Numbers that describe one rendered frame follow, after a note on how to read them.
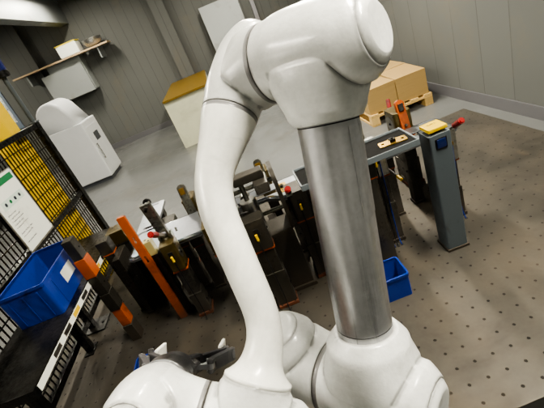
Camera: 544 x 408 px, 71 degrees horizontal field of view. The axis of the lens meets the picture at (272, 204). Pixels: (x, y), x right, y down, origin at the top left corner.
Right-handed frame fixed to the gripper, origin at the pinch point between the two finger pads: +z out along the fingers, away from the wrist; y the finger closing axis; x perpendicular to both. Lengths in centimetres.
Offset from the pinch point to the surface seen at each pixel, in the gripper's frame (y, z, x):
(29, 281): -69, 50, 16
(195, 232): -10, 57, 30
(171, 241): -17, 47, 26
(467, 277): 81, 32, 8
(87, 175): -294, 568, 173
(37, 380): -44.5, 14.8, -8.9
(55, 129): -325, 524, 245
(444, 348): 64, 17, -9
